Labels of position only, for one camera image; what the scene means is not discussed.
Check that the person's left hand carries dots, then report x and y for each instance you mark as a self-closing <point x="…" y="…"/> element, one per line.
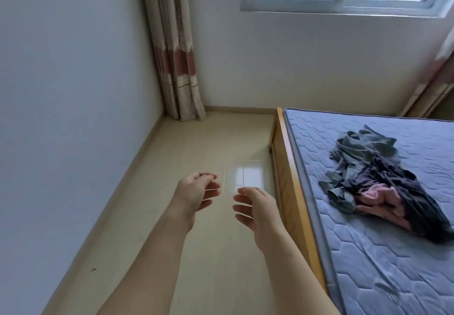
<point x="193" y="194"/>

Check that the person's right hand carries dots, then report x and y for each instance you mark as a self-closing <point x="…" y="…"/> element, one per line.
<point x="259" y="215"/>

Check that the grey button-up shirt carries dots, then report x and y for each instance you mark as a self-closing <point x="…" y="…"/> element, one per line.
<point x="358" y="155"/>

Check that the pink pajama shirt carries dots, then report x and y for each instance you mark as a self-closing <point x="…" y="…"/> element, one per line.
<point x="383" y="201"/>

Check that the blue quilted mattress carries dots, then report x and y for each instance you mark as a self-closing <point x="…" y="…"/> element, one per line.
<point x="383" y="254"/>

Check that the dark purple garment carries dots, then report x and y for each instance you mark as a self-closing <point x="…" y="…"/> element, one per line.
<point x="411" y="198"/>

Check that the person's right forearm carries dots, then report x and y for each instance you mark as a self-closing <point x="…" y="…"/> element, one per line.
<point x="298" y="283"/>

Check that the person's left forearm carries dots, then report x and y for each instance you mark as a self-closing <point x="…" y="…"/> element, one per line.
<point x="149" y="276"/>

